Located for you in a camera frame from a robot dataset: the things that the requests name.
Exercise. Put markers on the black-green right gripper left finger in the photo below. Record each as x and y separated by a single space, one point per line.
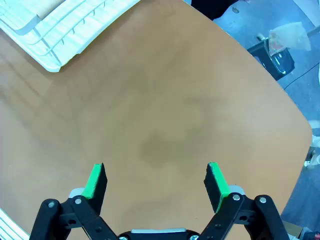
95 185

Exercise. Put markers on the black-green right gripper right finger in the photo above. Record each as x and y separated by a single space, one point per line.
217 185

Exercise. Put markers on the cardboard box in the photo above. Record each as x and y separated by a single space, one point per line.
293 228

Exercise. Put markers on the white ribbed plastic tray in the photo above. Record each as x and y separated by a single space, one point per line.
8 228

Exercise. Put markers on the white shoe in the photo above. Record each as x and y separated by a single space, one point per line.
315 150

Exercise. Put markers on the black floor box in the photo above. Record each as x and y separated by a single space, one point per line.
280 65

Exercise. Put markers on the translucent plastic bag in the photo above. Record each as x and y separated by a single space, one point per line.
290 35

